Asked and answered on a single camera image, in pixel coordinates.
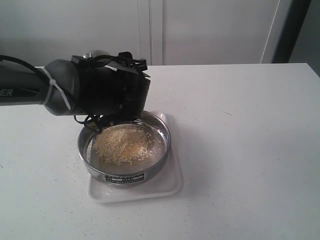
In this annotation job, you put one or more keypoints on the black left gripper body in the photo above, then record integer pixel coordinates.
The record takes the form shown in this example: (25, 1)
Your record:
(111, 85)

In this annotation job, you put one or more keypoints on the white cabinet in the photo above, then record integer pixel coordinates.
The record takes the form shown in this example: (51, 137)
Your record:
(164, 32)

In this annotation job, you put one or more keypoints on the white plastic tray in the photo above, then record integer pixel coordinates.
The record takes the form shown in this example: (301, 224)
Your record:
(167, 182)

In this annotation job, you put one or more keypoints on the stainless steel cup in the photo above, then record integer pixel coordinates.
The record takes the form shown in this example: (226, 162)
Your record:
(95, 53)

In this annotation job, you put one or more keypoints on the pile of tan sand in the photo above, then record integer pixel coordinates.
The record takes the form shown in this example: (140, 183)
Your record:
(127, 144)

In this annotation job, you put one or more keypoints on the round steel sieve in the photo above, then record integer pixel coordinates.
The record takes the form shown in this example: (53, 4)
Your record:
(126, 174)

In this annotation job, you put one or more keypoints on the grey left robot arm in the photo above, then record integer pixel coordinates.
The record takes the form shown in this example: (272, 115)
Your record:
(51, 86)

